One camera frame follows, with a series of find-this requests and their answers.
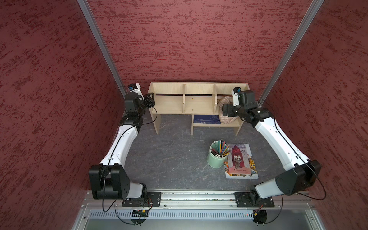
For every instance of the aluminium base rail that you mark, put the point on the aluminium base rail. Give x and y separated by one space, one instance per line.
214 199

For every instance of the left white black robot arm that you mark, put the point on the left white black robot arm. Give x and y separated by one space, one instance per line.
109 179

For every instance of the colourful picture book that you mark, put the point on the colourful picture book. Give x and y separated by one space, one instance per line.
239 163

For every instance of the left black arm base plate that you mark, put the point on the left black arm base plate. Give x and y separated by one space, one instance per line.
141 199

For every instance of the pink striped knitted cloth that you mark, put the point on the pink striped knitted cloth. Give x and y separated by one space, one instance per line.
221 102

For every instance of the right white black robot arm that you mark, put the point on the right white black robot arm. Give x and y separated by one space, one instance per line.
300 172

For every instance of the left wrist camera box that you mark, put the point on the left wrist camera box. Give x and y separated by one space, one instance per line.
135 88

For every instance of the corner aluminium post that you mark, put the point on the corner aluminium post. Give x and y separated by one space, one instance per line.
92 23
298 36

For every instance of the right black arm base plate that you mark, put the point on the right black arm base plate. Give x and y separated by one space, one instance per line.
252 200

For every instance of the bundle of coloured pencils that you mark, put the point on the bundle of coloured pencils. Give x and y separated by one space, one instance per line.
219 149

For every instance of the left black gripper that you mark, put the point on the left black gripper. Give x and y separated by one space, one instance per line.
151 101

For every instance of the dark blue book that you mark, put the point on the dark blue book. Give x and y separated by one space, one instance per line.
207 119

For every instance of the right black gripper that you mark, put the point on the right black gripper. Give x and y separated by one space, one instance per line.
230 112

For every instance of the right corner aluminium post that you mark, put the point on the right corner aluminium post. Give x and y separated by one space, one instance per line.
298 36

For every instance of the light wooden bookshelf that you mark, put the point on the light wooden bookshelf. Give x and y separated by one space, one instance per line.
191 98

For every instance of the mint green pencil cup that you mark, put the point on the mint green pencil cup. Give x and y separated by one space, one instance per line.
215 162

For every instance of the left corner aluminium post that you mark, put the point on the left corner aluminium post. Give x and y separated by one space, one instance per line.
92 23

